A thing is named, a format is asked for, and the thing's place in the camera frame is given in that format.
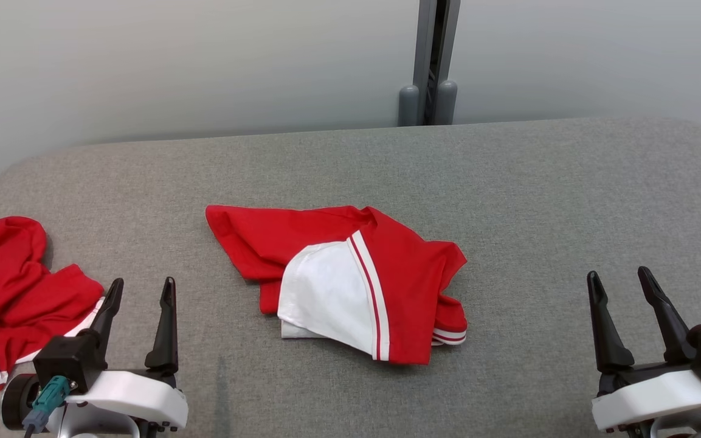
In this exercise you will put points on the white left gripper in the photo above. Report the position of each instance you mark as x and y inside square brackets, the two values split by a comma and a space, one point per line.
[137, 392]

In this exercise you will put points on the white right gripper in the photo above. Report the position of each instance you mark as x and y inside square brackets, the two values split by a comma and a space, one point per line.
[648, 395]

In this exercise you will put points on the red shorts with white stripe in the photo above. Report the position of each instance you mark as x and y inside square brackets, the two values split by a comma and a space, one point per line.
[10, 292]

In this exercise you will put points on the red shirt with white sleeves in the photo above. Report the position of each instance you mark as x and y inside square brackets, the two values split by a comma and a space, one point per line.
[411, 274]

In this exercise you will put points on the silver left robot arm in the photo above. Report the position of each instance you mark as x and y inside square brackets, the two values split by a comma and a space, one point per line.
[89, 424]

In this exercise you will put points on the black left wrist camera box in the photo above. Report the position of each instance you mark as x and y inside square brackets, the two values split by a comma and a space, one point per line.
[73, 359]

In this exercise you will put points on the grey cylinder post foot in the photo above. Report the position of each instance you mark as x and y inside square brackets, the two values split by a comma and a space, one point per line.
[446, 102]
[408, 106]

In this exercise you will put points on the grey vertical partition post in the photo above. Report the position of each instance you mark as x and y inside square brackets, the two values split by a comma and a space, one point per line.
[426, 42]

